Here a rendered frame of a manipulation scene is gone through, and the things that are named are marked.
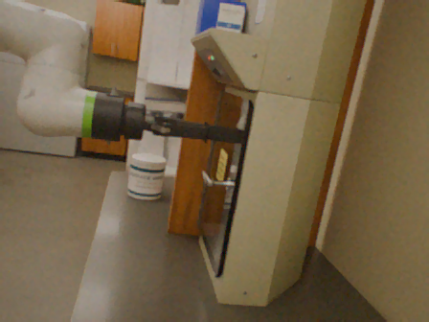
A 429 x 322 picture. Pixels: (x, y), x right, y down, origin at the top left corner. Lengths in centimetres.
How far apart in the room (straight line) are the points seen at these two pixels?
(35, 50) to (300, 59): 49
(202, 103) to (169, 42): 104
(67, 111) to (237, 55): 33
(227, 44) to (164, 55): 141
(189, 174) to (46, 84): 55
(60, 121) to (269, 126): 40
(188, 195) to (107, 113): 51
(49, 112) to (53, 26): 15
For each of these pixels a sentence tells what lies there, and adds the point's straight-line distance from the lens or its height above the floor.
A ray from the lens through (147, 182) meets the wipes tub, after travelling 149.
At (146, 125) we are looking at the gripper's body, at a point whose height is 131.
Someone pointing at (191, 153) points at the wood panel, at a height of 119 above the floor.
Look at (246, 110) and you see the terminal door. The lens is 83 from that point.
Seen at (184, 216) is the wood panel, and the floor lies 100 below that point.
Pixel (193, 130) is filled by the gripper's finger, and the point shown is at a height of 131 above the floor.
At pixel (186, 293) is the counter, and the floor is 94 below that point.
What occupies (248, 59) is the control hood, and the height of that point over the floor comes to 146.
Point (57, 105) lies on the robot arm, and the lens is 79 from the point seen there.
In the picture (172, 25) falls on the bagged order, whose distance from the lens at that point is 218.
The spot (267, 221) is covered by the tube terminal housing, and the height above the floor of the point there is 114.
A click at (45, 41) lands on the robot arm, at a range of 81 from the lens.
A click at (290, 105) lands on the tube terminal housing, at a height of 139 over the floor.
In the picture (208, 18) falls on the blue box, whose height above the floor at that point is 155.
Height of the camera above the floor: 142
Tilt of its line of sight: 12 degrees down
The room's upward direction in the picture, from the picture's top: 10 degrees clockwise
